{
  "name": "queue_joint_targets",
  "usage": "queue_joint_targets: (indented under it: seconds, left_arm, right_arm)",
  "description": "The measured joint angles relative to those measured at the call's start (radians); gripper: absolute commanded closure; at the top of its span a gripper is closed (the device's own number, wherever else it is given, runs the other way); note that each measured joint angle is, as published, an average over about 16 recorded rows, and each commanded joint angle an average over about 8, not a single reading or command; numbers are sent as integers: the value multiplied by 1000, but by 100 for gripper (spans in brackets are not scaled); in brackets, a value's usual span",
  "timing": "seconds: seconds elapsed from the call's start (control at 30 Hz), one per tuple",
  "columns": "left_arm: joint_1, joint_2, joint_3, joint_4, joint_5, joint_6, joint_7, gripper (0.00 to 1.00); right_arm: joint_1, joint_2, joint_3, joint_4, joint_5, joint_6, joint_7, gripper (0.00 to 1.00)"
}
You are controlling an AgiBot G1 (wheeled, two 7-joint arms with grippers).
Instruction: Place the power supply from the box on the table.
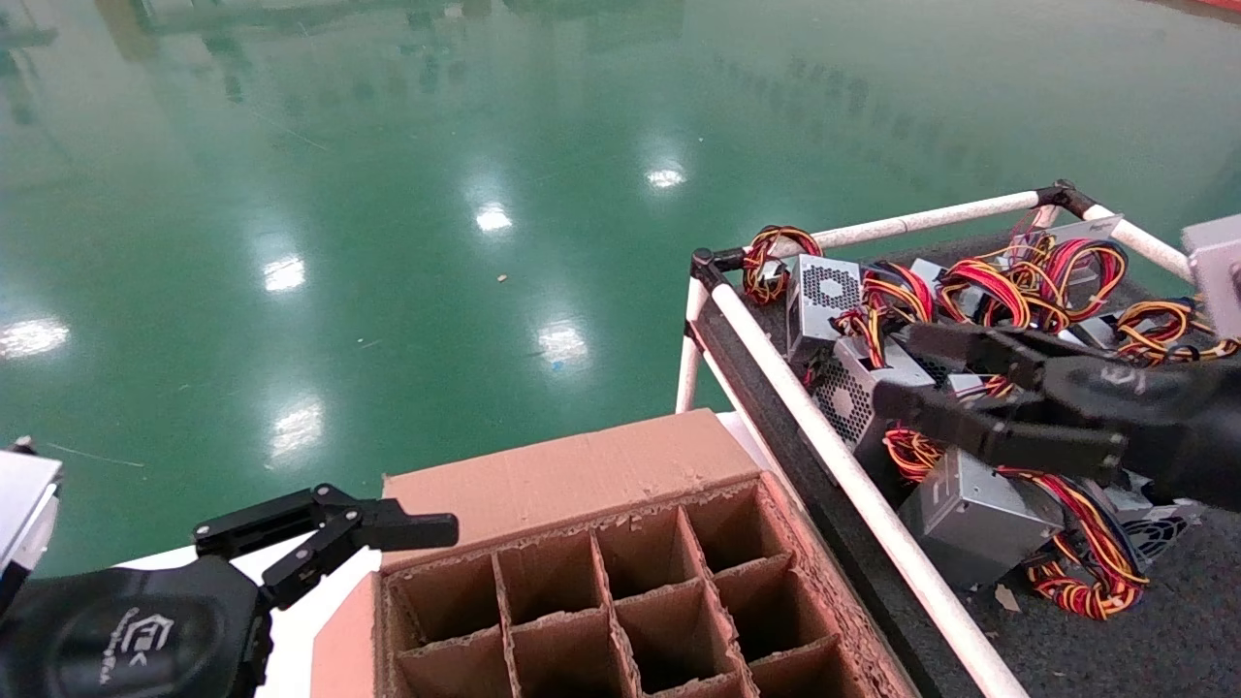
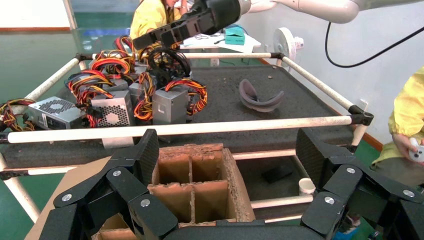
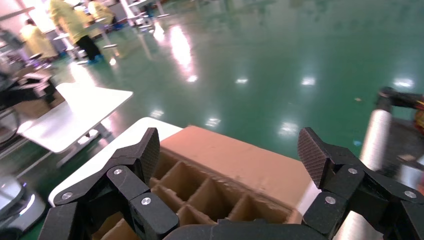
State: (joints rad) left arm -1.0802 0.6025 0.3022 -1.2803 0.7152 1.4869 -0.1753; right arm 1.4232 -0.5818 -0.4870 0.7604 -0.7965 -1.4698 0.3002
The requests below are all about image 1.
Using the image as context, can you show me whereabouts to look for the grey power supply with fan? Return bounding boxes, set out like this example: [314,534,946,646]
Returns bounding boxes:
[787,254,864,365]

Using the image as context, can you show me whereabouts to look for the coiled red yellow wire bundle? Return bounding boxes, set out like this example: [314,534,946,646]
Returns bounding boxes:
[742,226,823,307]

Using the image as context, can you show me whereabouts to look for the power supply black fan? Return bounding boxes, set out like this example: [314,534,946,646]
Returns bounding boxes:
[1096,480,1209,568]

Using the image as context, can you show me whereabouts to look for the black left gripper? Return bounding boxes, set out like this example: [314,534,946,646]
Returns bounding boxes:
[0,557,274,698]

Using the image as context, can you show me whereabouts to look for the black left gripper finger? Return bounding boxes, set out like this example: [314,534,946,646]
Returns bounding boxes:
[192,485,461,612]

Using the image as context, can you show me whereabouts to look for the small silver power supply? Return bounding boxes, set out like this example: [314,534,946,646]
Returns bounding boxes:
[1055,315,1118,354]

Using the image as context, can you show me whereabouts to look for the large silver power supply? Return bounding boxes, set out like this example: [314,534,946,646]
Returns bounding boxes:
[897,446,1151,621]

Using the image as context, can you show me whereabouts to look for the brown cardboard box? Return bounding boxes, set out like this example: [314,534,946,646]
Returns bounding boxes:
[310,407,917,698]

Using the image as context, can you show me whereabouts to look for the silver power supply striped wires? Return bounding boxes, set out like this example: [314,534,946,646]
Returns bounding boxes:
[884,373,1019,484]

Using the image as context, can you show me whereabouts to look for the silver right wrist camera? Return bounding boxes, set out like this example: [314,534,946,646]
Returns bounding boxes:
[1183,215,1241,340]

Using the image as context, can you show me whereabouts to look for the red yellow black wire bundle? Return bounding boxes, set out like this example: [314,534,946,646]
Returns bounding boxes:
[834,262,939,369]

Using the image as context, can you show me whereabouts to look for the white pipe cart frame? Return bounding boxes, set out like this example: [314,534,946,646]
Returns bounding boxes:
[674,179,1241,698]

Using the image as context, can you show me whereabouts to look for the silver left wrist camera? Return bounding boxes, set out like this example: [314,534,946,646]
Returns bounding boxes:
[0,449,65,585]

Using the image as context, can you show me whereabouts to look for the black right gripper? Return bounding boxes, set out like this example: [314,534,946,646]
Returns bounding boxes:
[873,323,1241,512]

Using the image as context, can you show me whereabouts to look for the orange yellow black wire bundle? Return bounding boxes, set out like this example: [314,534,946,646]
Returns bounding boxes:
[1115,296,1241,365]

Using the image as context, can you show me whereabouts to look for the silver power supply white label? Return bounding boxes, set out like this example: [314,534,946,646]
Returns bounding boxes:
[1042,215,1131,321]

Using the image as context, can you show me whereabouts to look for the silver power supply honeycomb mesh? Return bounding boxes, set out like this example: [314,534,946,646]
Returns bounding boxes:
[811,334,934,453]

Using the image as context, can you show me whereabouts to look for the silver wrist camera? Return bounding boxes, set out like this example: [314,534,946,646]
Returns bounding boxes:
[1183,215,1241,340]
[0,449,65,585]

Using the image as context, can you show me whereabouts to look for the cardboard divider grid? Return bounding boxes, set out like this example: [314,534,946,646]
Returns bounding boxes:
[383,480,854,698]

